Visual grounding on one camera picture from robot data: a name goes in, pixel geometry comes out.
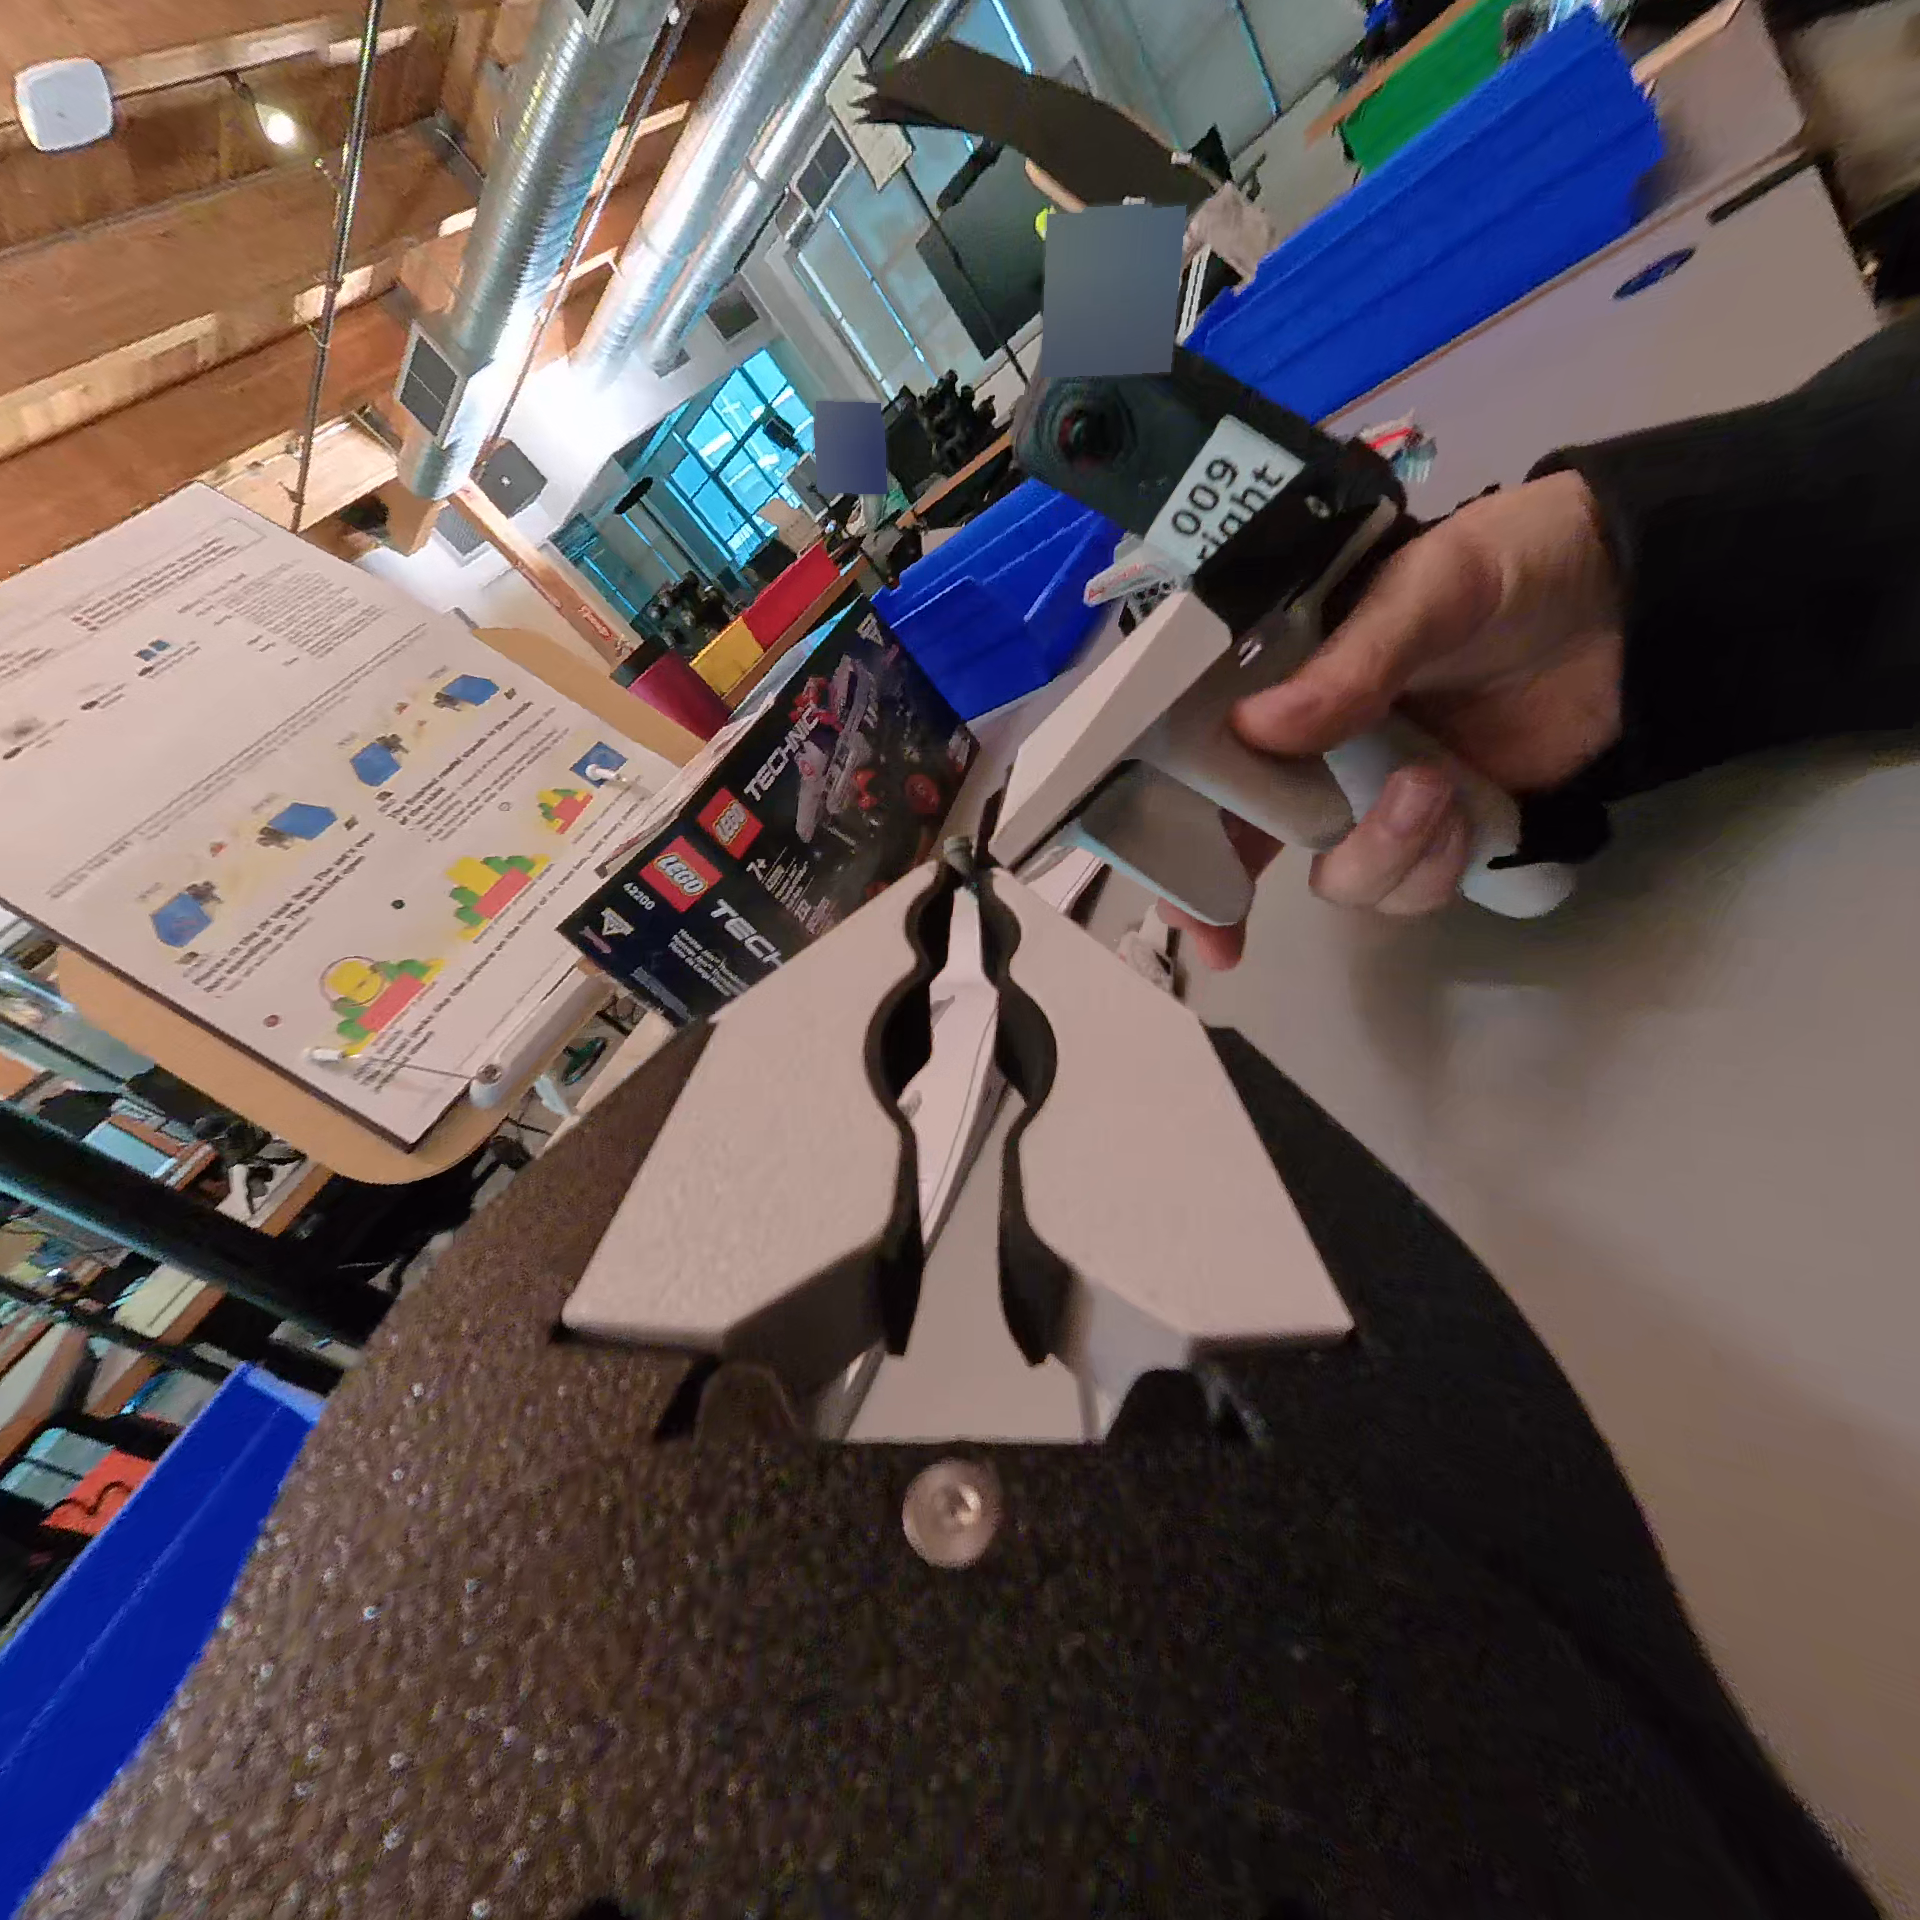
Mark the white ceiling device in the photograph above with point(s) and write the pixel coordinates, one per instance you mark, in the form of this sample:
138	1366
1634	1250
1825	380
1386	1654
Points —
62	102

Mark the red and yellow blocks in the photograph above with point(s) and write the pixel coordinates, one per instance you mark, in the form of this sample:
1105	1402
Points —
720	669

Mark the printed instruction sheet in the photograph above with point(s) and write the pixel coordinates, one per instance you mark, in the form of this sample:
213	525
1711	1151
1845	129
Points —
300	751

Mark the silver ventilation duct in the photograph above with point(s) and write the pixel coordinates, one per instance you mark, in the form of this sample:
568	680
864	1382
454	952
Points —
518	194
734	164

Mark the person's right hand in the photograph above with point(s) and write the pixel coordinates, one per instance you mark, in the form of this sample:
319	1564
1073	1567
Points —
1454	661

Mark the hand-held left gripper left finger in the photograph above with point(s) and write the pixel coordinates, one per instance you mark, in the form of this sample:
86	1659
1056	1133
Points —
751	1170

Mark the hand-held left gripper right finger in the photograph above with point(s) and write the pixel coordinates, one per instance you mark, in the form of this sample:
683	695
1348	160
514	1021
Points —
1171	1184

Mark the brown wooden board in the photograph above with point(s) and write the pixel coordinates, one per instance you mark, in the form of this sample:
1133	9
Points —
224	1081

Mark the green board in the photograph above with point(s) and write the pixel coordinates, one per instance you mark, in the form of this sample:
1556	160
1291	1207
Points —
1425	82

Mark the black toy set box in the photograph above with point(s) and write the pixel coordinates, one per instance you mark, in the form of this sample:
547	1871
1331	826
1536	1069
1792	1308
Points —
810	840

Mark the large blue storage bin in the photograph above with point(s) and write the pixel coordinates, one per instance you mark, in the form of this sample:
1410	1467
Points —
1425	254

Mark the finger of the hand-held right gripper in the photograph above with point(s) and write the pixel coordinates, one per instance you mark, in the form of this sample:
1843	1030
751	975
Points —
1119	705
1171	863

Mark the person's right forearm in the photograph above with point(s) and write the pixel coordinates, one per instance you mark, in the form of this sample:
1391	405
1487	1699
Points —
1771	570

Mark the black metal railing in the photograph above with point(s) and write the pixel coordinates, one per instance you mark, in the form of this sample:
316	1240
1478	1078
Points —
181	1231

